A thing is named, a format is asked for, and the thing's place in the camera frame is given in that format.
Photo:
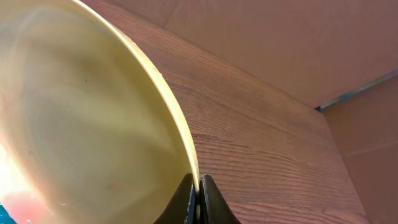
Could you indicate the yellow plate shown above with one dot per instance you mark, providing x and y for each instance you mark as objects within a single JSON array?
[{"x": 90, "y": 130}]

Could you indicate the teal plastic tray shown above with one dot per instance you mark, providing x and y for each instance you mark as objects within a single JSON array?
[{"x": 4, "y": 217}]

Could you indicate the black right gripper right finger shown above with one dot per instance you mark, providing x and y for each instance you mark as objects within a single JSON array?
[{"x": 213, "y": 207}]

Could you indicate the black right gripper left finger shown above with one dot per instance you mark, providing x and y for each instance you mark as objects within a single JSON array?
[{"x": 182, "y": 207}]

